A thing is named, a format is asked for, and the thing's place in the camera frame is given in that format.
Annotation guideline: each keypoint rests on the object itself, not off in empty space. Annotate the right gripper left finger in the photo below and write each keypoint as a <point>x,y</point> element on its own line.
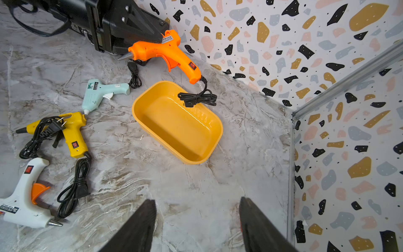
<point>136,234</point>

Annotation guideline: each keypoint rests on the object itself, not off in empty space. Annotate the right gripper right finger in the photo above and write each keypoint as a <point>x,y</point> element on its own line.
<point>259,234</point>

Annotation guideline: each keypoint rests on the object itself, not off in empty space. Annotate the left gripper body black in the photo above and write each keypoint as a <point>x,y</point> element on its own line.
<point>117,25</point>

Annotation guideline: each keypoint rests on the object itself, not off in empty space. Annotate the orange hot glue gun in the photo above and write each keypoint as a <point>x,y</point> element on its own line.
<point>169,50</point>

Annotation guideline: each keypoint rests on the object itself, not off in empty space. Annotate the yellow hot glue gun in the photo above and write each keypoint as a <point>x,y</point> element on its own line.
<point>65,126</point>

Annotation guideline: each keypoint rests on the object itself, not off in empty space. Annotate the white hot glue gun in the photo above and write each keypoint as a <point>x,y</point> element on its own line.
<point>21,207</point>

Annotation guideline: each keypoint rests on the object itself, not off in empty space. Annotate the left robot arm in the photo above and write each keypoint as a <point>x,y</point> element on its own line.
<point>72,13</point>

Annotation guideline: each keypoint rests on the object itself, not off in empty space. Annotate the mint green hot glue gun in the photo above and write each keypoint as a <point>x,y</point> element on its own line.
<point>96,91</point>

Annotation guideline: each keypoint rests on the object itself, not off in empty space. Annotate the yellow plastic storage box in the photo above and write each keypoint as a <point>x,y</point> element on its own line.
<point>191,134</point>

